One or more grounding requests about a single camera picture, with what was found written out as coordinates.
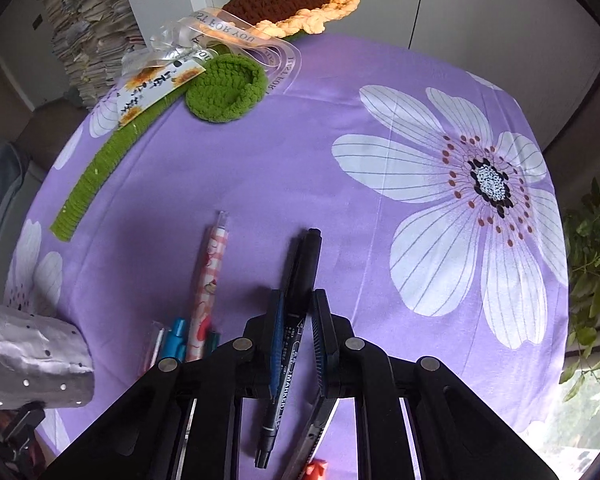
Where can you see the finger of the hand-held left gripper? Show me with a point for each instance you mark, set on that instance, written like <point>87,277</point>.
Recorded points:
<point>25,422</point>

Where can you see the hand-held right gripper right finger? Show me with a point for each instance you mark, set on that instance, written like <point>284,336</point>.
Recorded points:
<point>320,345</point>

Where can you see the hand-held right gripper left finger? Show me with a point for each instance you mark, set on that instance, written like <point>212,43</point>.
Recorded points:
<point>277,340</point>

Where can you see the dark teal pen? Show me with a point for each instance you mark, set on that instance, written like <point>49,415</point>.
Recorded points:
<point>212,337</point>

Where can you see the grey pen holder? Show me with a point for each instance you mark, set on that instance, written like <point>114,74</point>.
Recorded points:
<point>30,350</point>

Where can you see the black marker pen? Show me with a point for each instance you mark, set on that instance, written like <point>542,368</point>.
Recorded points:
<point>305,260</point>

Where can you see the pink patterned pen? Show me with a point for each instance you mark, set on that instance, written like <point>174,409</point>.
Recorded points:
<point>211,270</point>

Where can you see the clear-capped red pen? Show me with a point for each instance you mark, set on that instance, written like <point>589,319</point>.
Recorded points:
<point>152,340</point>

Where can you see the white utility knife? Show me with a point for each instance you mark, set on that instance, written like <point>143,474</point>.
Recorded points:
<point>307,440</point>

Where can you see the red pen cap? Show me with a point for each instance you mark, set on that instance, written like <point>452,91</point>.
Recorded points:
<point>315,470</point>

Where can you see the purple floral tablecloth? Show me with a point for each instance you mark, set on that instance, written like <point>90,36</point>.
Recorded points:
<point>305,160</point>

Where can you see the grey chair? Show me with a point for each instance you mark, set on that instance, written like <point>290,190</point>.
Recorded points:
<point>5,200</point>

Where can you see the green houseplant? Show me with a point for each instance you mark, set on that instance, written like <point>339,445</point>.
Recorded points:
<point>587,260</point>

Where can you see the sunflower gift tag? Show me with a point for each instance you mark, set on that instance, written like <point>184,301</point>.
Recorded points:
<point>150,87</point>

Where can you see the white printed ribbon bow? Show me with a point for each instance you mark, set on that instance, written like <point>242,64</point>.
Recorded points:
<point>215,22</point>

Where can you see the crochet sunflower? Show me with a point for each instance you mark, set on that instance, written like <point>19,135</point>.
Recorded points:
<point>275,2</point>

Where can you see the stack of old papers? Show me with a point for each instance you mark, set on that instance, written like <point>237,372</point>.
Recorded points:
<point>90,35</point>

